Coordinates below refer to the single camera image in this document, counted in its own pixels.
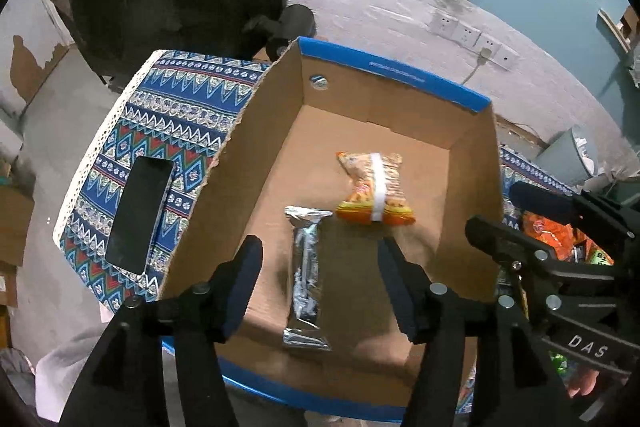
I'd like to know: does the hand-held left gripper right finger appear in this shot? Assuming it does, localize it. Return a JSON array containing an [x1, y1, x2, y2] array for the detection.
[[377, 237, 571, 427]]

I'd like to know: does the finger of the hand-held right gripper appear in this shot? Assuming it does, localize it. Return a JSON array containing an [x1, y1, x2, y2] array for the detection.
[[465, 216, 631, 318], [509, 181, 640, 253]]

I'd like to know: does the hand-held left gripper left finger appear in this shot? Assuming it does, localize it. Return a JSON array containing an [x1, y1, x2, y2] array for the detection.
[[60, 234, 263, 427]]

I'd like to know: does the orange snack bag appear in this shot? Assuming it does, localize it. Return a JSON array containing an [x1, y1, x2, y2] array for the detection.
[[520, 212, 591, 263]]

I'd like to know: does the cardboard box blue rim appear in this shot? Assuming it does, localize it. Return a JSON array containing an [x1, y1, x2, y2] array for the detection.
[[159, 36, 505, 423]]

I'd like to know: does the person's right hand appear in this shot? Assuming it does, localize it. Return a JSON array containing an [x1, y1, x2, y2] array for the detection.
[[567, 367, 601, 400]]

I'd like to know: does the grey bucket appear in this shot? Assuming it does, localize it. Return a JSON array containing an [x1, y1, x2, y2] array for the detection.
[[537, 126, 601, 188]]

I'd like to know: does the silver foil snack bar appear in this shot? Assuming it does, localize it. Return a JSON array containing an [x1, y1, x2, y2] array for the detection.
[[282, 205, 333, 352]]

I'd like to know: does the orange snack packet white band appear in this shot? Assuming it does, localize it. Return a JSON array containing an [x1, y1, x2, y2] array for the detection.
[[334, 151, 417, 227]]

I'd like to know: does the black smartphone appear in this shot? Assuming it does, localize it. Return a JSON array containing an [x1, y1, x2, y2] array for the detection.
[[105, 157, 176, 278]]

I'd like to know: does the white cloth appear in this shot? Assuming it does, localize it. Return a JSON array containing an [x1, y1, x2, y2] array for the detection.
[[35, 322, 116, 423]]

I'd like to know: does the blue patterned tablecloth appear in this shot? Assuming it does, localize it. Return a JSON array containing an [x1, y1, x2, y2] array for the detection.
[[52, 49, 576, 415]]

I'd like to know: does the brown cardboard box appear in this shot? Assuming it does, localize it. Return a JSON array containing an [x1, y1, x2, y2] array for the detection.
[[0, 184, 36, 308]]

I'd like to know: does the white wall socket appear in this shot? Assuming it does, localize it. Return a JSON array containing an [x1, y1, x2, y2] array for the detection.
[[431, 13, 458, 36], [495, 44, 520, 70], [474, 33, 502, 60], [452, 23, 480, 45]]

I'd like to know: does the white plug with cable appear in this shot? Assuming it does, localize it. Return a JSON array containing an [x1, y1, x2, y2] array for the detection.
[[460, 47, 496, 88]]

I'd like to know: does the wooden frame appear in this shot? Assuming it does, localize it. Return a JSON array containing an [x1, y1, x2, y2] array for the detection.
[[597, 4, 640, 88]]

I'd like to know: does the black camera on small box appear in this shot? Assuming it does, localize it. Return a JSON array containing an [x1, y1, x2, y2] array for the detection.
[[243, 4, 317, 62]]

